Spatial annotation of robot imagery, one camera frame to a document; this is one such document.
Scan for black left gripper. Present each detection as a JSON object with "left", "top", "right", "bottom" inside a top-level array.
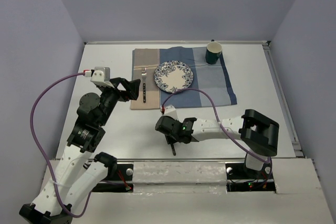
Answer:
[{"left": 98, "top": 77, "right": 141, "bottom": 126}]

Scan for blue floral ceramic plate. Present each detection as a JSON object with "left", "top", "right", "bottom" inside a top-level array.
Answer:
[{"left": 154, "top": 60, "right": 194, "bottom": 93}]

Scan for blue and beige checked placemat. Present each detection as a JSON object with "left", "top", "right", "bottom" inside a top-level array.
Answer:
[{"left": 131, "top": 46, "right": 237, "bottom": 110}]

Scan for dark green mug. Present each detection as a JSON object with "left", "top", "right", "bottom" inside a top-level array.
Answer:
[{"left": 205, "top": 40, "right": 222, "bottom": 65}]

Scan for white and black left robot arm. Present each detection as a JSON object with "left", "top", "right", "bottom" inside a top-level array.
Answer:
[{"left": 19, "top": 78, "right": 141, "bottom": 223}]

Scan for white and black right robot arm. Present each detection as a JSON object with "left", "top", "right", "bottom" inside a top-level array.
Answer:
[{"left": 155, "top": 106, "right": 279, "bottom": 178}]

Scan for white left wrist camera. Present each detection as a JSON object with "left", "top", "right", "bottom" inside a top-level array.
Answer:
[{"left": 83, "top": 67, "right": 114, "bottom": 88}]

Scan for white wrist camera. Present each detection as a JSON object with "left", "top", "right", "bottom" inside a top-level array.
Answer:
[
  {"left": 161, "top": 105, "right": 178, "bottom": 120},
  {"left": 83, "top": 67, "right": 114, "bottom": 88}
]

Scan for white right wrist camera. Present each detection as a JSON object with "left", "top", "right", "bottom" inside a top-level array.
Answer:
[{"left": 161, "top": 105, "right": 178, "bottom": 120}]

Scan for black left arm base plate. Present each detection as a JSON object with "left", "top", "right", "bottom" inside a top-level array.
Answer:
[{"left": 92, "top": 163, "right": 133, "bottom": 193}]

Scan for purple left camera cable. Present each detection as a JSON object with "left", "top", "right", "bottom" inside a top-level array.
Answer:
[{"left": 29, "top": 71, "right": 92, "bottom": 218}]

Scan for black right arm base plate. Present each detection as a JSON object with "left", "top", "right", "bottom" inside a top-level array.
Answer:
[{"left": 226, "top": 163, "right": 276, "bottom": 193}]

